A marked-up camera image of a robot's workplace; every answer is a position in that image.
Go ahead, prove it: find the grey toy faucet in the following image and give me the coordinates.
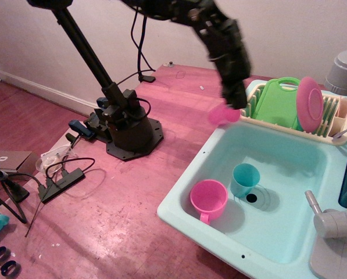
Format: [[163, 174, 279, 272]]
[[305, 190, 347, 243]]

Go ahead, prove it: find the grey cardboard box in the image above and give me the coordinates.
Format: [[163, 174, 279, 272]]
[[0, 151, 40, 181]]

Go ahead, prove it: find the grey spoon in rack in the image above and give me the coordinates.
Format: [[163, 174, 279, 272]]
[[332, 128, 347, 140]]

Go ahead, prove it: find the teal cup in sink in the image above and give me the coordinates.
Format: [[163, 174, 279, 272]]
[[230, 163, 260, 198]]

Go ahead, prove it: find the grey cylinder container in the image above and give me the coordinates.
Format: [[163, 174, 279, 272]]
[[324, 50, 347, 96]]

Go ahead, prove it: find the small pink tumbler cup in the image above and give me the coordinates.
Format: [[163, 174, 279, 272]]
[[208, 104, 241, 126]]

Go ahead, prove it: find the rubber band on table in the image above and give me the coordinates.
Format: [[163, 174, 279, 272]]
[[176, 70, 185, 79]]

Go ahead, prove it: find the clear plastic bag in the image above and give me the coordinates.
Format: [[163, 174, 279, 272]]
[[35, 145, 77, 176]]

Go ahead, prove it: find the pink mug with handle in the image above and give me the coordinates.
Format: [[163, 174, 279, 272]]
[[189, 180, 228, 225]]

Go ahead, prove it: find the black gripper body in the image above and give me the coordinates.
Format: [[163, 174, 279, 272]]
[[203, 19, 254, 85]]

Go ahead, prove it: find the black hanging cable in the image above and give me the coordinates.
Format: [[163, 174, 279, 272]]
[[130, 10, 156, 83]]

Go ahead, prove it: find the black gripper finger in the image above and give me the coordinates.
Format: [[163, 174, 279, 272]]
[[221, 80, 248, 109]]

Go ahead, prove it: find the black ring lower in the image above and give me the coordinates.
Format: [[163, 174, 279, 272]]
[[0, 260, 19, 277]]

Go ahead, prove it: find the cream dish rack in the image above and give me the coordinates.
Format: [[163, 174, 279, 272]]
[[240, 80, 347, 145]]

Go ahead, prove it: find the black power adapter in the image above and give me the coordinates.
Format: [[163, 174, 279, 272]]
[[2, 180, 30, 203]]

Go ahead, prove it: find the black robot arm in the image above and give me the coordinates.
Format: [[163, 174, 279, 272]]
[[29, 1, 251, 160]]

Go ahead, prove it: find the blue clamp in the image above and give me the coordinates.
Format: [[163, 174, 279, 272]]
[[69, 120, 94, 138]]

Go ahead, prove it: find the black usb hub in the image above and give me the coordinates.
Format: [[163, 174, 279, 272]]
[[38, 168, 85, 204]]

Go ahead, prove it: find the black ring upper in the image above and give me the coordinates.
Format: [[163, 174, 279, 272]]
[[0, 246, 11, 264]]

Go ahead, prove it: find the green cutting board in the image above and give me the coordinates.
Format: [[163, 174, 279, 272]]
[[252, 77, 300, 130]]

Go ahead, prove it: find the light teal toy sink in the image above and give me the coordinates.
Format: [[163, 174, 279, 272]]
[[158, 120, 347, 278]]

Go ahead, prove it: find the black ring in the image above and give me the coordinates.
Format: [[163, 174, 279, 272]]
[[0, 260, 19, 277], [0, 246, 11, 264]]

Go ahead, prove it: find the pink plate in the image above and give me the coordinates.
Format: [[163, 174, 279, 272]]
[[296, 77, 324, 133]]

